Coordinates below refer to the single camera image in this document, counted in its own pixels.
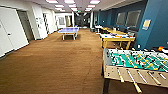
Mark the white double door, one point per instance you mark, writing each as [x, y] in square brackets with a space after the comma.
[11, 30]

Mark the green foosball table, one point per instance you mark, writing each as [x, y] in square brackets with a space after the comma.
[133, 61]

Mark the yellow air hockey table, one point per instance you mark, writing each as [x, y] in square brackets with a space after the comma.
[116, 37]

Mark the small white table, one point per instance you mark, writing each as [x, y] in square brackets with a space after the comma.
[98, 27]

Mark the large wall window panel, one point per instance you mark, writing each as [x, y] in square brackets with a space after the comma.
[120, 19]
[133, 18]

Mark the beige wall sign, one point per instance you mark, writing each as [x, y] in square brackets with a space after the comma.
[146, 24]

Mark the dark side doorway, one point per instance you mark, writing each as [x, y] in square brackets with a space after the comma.
[46, 23]

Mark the small orange object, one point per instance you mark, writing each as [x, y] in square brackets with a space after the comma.
[161, 49]

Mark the dark glass hallway doors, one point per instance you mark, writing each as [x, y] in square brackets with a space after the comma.
[81, 20]

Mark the grey elevator door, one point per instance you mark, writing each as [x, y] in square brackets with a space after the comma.
[26, 25]

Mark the blue ping-pong table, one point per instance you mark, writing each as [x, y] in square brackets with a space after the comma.
[69, 30]

